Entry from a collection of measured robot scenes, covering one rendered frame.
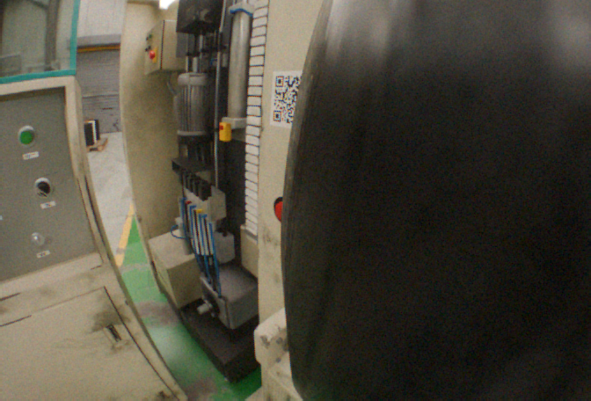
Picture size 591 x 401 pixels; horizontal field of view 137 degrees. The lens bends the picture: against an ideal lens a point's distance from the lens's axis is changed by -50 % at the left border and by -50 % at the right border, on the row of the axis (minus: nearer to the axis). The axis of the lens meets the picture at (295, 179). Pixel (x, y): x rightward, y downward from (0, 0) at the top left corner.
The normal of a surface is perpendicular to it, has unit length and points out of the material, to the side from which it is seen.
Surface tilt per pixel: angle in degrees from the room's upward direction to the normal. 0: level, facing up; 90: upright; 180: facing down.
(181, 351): 0
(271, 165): 90
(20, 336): 90
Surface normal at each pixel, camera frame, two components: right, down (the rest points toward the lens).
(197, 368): 0.08, -0.94
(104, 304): 0.75, 0.28
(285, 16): -0.66, 0.21
